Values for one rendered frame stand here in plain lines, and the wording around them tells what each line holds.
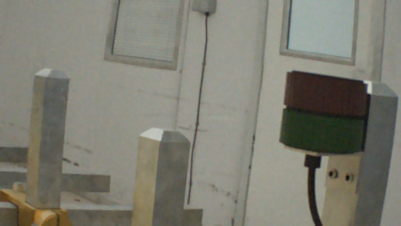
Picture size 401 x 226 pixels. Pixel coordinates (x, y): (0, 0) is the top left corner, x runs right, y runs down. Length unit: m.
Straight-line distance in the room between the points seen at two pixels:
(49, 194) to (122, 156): 4.79
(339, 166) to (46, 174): 0.49
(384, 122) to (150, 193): 0.28
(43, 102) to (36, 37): 6.17
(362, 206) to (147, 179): 0.27
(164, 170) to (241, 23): 4.11
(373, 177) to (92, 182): 0.84
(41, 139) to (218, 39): 4.07
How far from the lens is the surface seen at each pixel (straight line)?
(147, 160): 0.80
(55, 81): 1.01
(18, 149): 1.60
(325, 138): 0.56
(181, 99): 5.28
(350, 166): 0.60
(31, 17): 7.32
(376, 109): 0.60
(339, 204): 0.62
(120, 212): 1.13
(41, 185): 1.02
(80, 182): 1.39
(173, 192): 0.81
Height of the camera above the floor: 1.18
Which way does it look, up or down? 5 degrees down
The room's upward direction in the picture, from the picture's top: 6 degrees clockwise
